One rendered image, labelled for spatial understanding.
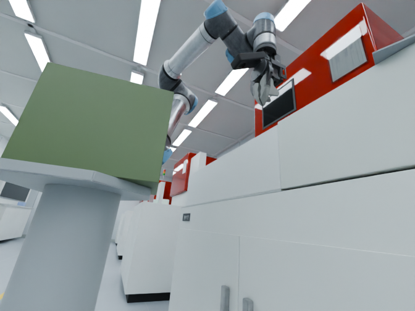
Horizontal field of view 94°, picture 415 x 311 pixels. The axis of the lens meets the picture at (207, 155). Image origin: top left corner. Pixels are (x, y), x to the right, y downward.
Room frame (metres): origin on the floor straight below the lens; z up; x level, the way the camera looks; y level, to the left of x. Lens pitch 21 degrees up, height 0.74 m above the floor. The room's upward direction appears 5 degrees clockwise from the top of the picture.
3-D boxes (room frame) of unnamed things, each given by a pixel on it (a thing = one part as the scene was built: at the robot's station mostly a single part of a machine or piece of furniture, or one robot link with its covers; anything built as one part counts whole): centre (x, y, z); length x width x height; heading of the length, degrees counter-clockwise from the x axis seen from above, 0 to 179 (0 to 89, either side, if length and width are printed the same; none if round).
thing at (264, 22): (0.48, -0.16, 1.40); 0.09 x 0.08 x 0.11; 39
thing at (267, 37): (0.48, -0.16, 1.32); 0.08 x 0.08 x 0.05
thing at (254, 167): (0.63, -0.08, 0.89); 0.55 x 0.09 x 0.14; 24
